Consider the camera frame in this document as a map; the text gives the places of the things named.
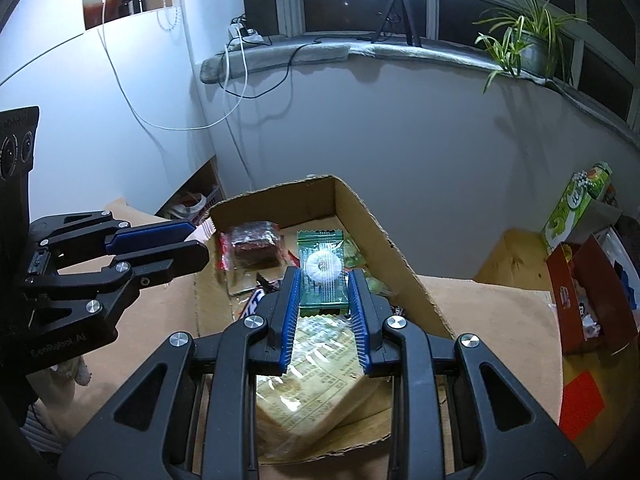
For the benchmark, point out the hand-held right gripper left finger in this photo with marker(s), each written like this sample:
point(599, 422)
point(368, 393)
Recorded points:
point(290, 320)

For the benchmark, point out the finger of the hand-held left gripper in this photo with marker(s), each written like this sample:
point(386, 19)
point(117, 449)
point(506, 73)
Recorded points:
point(150, 235)
point(170, 260)

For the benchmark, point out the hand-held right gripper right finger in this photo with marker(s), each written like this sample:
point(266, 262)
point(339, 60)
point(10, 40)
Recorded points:
point(361, 320)

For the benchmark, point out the brown chocolate bar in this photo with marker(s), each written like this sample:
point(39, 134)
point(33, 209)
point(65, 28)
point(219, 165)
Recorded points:
point(255, 300)

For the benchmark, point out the green round candy packet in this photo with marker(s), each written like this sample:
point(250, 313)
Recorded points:
point(322, 265)

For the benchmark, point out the person's left hand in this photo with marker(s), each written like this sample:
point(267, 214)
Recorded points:
point(80, 370)

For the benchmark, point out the white plastic bag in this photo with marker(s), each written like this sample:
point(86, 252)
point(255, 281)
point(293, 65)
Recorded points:
point(192, 205)

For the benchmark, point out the light green snack packet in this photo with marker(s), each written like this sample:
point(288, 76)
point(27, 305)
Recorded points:
point(356, 255)

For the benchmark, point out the bagged sliced bread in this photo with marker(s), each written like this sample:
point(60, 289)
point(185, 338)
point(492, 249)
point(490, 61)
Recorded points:
point(320, 395)

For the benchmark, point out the red wrapped dark snack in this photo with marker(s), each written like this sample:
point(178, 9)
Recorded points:
point(250, 245)

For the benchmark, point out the white cabinet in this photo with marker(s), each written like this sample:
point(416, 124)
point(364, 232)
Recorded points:
point(75, 135)

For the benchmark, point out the tan table cloth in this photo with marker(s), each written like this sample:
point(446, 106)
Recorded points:
point(490, 320)

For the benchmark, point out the grey striped cloth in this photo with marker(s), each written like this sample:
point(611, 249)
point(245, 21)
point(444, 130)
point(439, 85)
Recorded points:
point(45, 425)

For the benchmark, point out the red storage box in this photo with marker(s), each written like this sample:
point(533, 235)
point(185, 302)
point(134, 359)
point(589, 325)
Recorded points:
point(567, 305)

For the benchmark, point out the white power strip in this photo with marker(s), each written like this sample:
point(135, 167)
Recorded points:
point(247, 37)

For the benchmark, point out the green carton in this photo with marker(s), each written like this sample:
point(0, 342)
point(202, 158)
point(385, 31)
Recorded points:
point(565, 215)

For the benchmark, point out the dark bottles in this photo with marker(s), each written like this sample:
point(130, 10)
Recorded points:
point(135, 2)

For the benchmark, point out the flat red packet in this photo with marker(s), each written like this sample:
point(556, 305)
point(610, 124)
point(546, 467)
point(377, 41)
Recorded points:
point(580, 405)

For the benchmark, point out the grey cardboard box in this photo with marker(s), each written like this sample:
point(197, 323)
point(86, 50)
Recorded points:
point(600, 215)

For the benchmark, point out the white framed window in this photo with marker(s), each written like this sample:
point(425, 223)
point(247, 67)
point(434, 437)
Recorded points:
point(340, 5)

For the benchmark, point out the potted spider plant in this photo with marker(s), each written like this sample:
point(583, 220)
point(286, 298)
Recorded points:
point(535, 52)

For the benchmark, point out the black tripod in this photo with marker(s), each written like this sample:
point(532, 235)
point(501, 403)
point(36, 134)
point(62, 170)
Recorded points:
point(397, 0)

